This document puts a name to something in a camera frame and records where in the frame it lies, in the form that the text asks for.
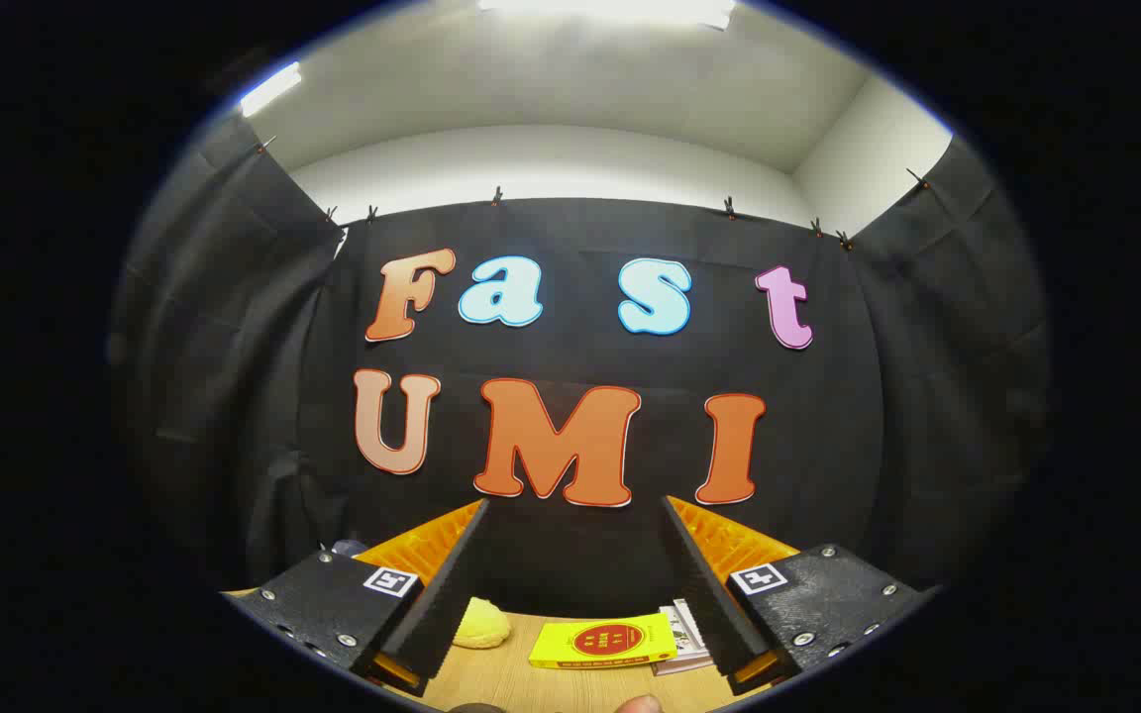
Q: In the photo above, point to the white illustrated cover book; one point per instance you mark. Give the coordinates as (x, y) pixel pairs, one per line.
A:
(691, 629)

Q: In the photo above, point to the yellow book red circle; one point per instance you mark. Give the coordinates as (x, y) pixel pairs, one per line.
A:
(605, 642)

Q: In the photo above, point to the row of cloth clips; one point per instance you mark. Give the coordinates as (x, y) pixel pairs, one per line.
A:
(497, 194)

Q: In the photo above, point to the ceiling light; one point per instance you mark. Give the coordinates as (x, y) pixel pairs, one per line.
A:
(270, 88)
(610, 8)

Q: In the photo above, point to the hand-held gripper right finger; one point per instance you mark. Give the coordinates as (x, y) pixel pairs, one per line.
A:
(709, 604)

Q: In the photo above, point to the yellow plush bun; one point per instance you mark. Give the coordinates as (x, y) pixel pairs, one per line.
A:
(481, 626)

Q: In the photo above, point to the white book brown spine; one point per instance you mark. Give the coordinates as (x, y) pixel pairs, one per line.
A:
(684, 664)

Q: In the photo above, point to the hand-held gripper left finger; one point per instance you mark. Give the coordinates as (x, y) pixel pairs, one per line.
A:
(442, 604)

